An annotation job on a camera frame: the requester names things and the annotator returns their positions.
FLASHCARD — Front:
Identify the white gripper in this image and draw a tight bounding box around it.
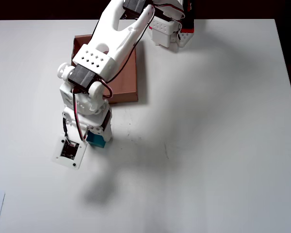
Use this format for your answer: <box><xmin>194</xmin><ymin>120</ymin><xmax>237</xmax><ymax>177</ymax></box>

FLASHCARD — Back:
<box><xmin>62</xmin><ymin>107</ymin><xmax>113</xmax><ymax>146</ymax></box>

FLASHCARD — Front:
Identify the blue cube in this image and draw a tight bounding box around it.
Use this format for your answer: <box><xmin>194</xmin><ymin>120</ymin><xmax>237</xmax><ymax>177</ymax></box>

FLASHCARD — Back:
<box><xmin>86</xmin><ymin>132</ymin><xmax>107</xmax><ymax>149</ymax></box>

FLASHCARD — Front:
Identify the brown cardboard box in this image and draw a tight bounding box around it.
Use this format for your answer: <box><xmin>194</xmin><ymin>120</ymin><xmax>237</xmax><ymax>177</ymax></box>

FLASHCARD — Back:
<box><xmin>71</xmin><ymin>34</ymin><xmax>139</xmax><ymax>104</ymax></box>

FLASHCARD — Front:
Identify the red white servo cable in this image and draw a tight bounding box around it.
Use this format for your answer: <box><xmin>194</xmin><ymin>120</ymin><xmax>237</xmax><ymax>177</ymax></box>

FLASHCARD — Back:
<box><xmin>71</xmin><ymin>77</ymin><xmax>113</xmax><ymax>143</ymax></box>

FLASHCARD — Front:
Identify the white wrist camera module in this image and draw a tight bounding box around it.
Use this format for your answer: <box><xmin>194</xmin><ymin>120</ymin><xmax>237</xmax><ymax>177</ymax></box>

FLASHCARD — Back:
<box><xmin>51</xmin><ymin>133</ymin><xmax>88</xmax><ymax>170</ymax></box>

